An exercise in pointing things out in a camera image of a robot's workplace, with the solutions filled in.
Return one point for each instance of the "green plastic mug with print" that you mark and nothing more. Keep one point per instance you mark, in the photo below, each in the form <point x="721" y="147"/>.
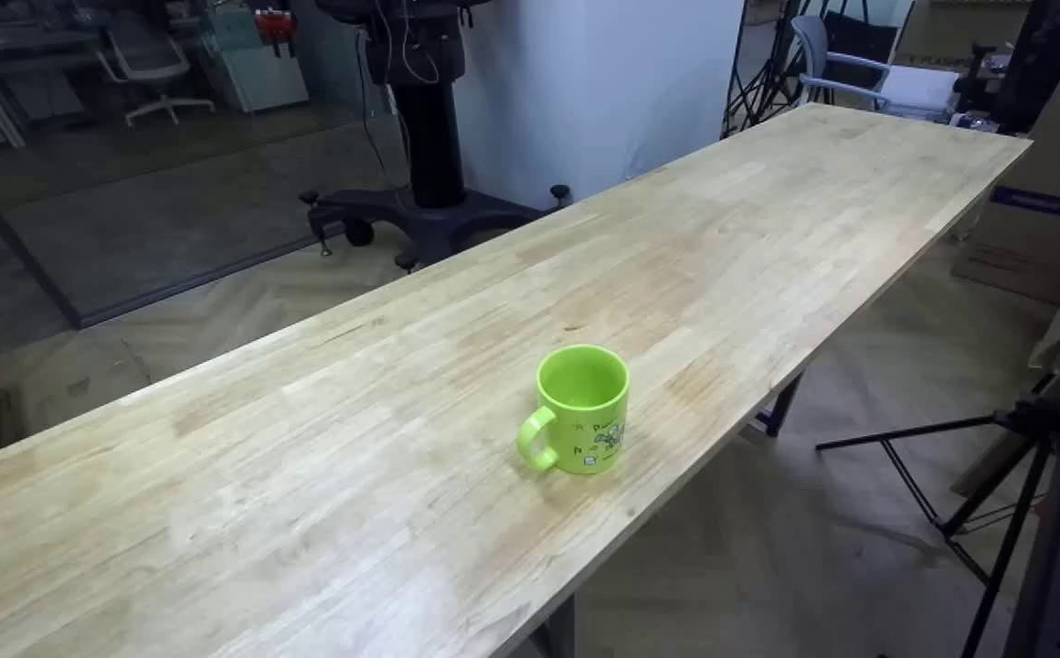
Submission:
<point x="585" y="425"/>

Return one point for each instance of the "white partition panel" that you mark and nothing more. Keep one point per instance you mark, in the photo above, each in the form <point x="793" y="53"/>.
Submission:
<point x="603" y="87"/>

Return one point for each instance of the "black table leg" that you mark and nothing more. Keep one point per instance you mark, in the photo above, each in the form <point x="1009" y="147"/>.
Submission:
<point x="784" y="408"/>

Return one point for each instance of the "white storage cabinet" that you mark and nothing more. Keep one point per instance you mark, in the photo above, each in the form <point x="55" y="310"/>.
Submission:
<point x="258" y="74"/>

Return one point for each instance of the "dark grey floor mat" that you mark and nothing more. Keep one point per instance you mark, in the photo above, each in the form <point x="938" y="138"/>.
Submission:
<point x="151" y="220"/>

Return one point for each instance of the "red object on cabinet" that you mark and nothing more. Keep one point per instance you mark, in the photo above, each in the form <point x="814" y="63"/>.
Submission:
<point x="274" y="24"/>

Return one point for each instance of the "grey chair with armrests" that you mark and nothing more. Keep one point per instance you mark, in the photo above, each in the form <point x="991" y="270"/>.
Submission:
<point x="907" y="91"/>

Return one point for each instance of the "white office swivel chair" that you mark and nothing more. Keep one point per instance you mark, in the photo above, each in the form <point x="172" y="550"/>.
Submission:
<point x="146" y="55"/>

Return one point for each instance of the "black tripod stand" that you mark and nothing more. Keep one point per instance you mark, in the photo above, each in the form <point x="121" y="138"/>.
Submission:
<point x="1017" y="421"/>

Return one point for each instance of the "black pedestal stand on wheels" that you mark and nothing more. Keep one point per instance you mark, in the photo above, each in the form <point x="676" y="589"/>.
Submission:
<point x="428" y="135"/>

